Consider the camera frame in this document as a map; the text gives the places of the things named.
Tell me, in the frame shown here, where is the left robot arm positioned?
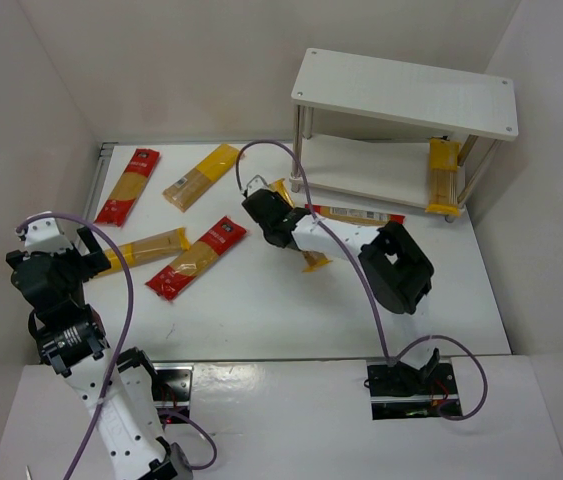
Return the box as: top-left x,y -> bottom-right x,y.
6,218 -> 193,479

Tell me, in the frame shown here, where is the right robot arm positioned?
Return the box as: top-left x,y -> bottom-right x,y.
242,188 -> 439,383

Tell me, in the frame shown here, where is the red pasta bag label up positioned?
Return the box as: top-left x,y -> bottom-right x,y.
313,204 -> 405,227

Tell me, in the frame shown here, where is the red pasta bag near centre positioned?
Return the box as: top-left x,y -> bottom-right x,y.
145,216 -> 248,301

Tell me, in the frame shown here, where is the red pasta bag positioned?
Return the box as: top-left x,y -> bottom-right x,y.
95,149 -> 160,227
145,216 -> 248,301

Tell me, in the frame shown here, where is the red pasta bag far left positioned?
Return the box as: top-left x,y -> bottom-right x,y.
95,149 -> 160,227

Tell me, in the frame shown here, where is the yellow Pastatime pasta bag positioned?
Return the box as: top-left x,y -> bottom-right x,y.
118,227 -> 192,268

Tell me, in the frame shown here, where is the yellow pasta bag with barcode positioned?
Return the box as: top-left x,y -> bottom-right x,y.
162,144 -> 239,212

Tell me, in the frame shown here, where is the white two-tier shelf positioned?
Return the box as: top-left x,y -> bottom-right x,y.
290,48 -> 518,222

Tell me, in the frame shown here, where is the yellow pasta bag on shelf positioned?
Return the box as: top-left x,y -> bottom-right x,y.
426,138 -> 461,217

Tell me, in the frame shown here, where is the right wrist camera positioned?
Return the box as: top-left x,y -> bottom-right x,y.
243,175 -> 270,198

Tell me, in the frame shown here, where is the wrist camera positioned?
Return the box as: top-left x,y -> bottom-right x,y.
17,218 -> 74,255
243,175 -> 270,198

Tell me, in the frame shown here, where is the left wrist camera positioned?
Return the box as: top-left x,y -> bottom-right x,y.
17,218 -> 74,255

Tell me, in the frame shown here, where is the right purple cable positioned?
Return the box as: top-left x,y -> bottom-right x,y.
235,140 -> 488,421

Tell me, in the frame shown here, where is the purple cable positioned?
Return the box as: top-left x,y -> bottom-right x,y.
14,210 -> 219,480
235,140 -> 488,421

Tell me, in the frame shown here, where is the aluminium rail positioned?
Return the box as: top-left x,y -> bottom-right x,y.
83,142 -> 117,221

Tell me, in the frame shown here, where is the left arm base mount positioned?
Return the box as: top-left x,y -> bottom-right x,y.
152,362 -> 194,426

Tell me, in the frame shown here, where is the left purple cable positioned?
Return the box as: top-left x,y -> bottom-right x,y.
14,210 -> 219,480

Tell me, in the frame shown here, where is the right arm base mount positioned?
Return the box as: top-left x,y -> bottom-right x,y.
364,361 -> 463,421

